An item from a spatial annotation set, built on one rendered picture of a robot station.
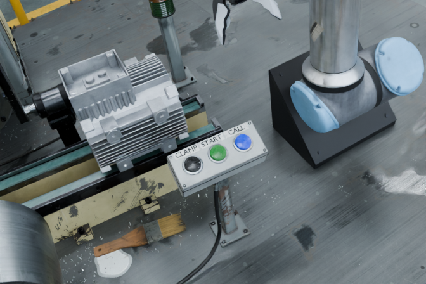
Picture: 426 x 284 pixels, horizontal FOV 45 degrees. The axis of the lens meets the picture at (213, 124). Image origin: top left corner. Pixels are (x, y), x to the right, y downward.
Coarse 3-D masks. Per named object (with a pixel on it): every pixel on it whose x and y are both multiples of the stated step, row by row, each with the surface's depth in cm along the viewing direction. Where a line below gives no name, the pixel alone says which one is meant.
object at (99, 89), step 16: (80, 64) 104; (96, 64) 106; (112, 64) 106; (64, 80) 105; (80, 80) 105; (96, 80) 102; (112, 80) 99; (128, 80) 100; (80, 96) 97; (96, 96) 99; (112, 96) 100; (128, 96) 102; (80, 112) 99; (96, 112) 101
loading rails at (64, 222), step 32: (192, 96) 125; (192, 128) 127; (32, 160) 117; (64, 160) 117; (160, 160) 114; (0, 192) 113; (32, 192) 117; (64, 192) 110; (96, 192) 112; (128, 192) 116; (160, 192) 120; (64, 224) 113; (96, 224) 118
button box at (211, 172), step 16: (240, 128) 95; (208, 144) 93; (224, 144) 93; (256, 144) 94; (176, 160) 92; (208, 160) 92; (224, 160) 92; (240, 160) 92; (256, 160) 95; (176, 176) 91; (192, 176) 91; (208, 176) 91; (224, 176) 94; (192, 192) 93
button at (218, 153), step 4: (212, 148) 92; (216, 148) 92; (220, 148) 92; (224, 148) 92; (212, 152) 92; (216, 152) 92; (220, 152) 92; (224, 152) 92; (212, 156) 92; (216, 156) 92; (220, 156) 92; (224, 156) 92; (216, 160) 92; (220, 160) 92
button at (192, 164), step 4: (192, 156) 91; (188, 160) 91; (192, 160) 91; (196, 160) 91; (184, 164) 91; (188, 164) 91; (192, 164) 91; (196, 164) 91; (200, 164) 91; (188, 168) 90; (192, 168) 90; (196, 168) 90
